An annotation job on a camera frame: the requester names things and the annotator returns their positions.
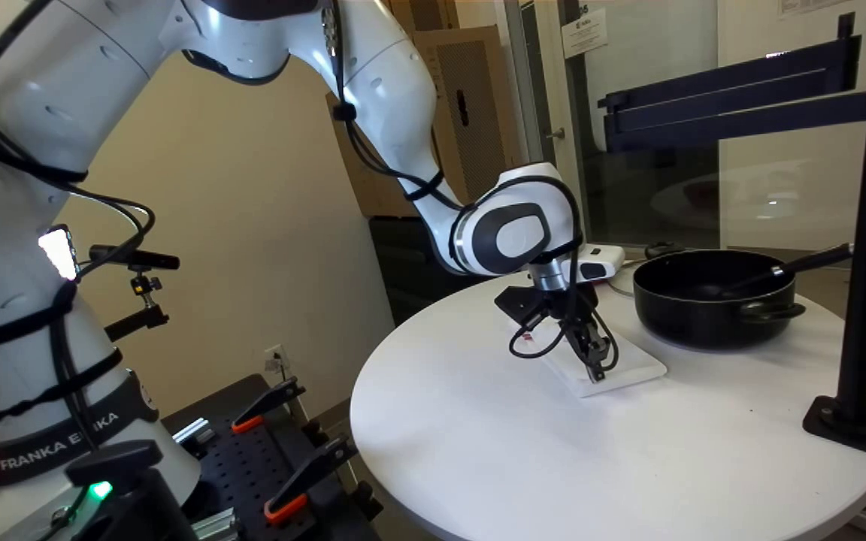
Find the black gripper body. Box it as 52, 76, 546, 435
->
495, 278, 598, 345

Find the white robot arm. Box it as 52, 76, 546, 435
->
0, 0, 581, 541

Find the wooden cabinet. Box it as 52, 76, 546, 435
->
325, 0, 519, 220

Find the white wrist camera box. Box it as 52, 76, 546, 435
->
577, 242, 626, 283

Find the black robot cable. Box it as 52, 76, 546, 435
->
321, 0, 458, 208

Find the orange-handled clamp left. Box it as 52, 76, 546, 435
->
228, 378, 302, 435

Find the orange-handled clamp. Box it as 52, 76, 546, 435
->
228, 378, 302, 435
261, 438, 353, 525

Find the black camera stand pole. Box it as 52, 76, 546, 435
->
600, 16, 866, 451

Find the orange-handled clamp right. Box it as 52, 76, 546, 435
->
261, 438, 353, 525

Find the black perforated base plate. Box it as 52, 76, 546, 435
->
164, 376, 382, 541

